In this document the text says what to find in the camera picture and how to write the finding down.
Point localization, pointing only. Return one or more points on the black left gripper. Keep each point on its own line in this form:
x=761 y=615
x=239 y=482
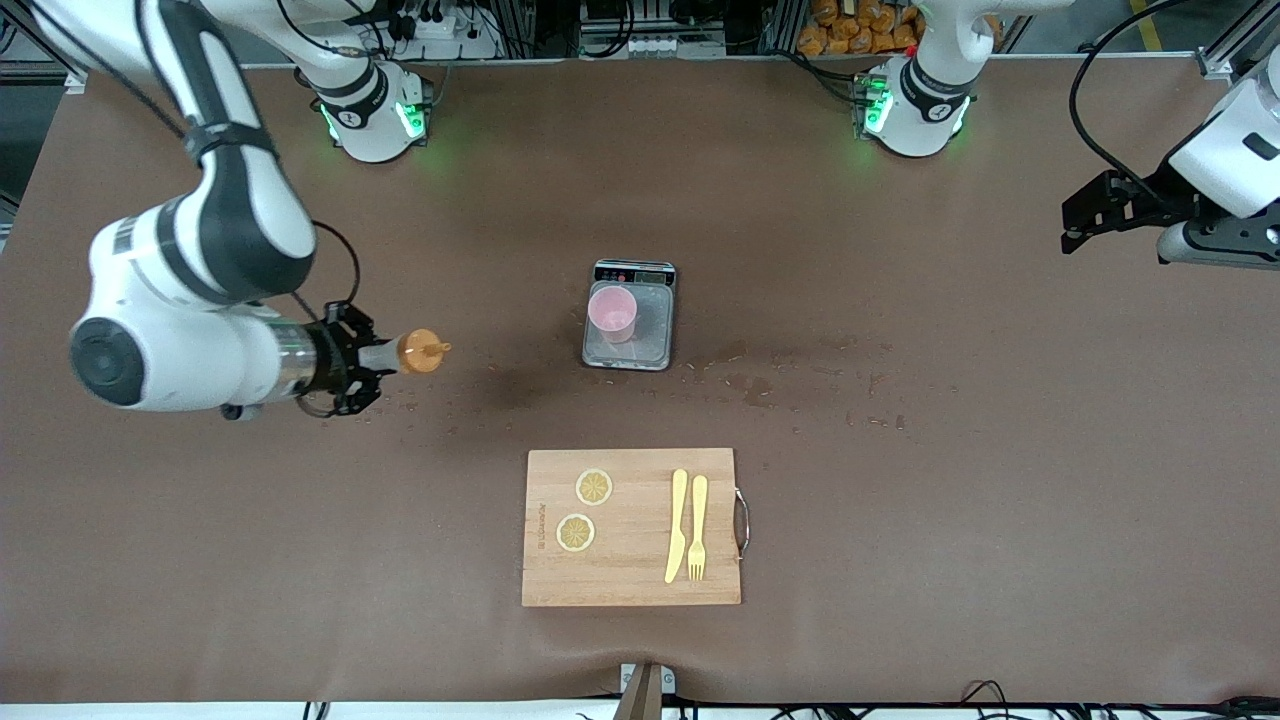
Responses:
x=1143 y=206

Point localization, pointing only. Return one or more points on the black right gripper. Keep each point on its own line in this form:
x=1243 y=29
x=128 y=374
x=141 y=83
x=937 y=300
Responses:
x=328 y=360

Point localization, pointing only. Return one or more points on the squeeze bottle with orange cap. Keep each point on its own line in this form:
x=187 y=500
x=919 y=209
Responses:
x=420 y=352

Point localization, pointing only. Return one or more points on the pink plastic cup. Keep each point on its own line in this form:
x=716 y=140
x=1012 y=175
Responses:
x=612 y=315

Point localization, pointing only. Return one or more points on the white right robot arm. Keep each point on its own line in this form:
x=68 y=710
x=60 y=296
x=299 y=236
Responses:
x=200 y=240

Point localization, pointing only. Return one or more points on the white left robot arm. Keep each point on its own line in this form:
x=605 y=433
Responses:
x=920 y=110

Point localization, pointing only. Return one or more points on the yellow lemon slice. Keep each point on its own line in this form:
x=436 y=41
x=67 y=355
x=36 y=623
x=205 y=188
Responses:
x=594 y=487
x=575 y=532

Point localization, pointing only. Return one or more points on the silver digital kitchen scale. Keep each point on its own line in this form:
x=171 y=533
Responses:
x=650 y=340

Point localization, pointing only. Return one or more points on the orange snack bag pile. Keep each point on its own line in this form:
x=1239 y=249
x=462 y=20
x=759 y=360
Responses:
x=850 y=25

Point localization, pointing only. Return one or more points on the white power strip with plugs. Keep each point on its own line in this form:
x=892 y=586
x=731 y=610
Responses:
x=450 y=30

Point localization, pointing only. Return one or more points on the wooden cutting board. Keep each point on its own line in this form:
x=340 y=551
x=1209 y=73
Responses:
x=630 y=570

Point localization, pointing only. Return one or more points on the yellow plastic knife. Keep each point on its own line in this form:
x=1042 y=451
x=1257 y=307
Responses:
x=677 y=520

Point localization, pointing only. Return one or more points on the yellow plastic fork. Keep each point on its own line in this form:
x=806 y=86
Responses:
x=698 y=510

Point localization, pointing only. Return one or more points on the long white power strip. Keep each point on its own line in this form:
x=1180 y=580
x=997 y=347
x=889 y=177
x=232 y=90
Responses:
x=650 y=45

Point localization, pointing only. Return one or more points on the aluminium frame post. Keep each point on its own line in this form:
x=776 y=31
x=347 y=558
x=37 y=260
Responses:
x=75 y=80
x=1215 y=62

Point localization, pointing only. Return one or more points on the brown post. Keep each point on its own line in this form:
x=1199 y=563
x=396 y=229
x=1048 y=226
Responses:
x=640 y=700

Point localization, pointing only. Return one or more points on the grey metal table bracket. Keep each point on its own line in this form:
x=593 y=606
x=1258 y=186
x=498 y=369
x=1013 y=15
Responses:
x=668 y=680

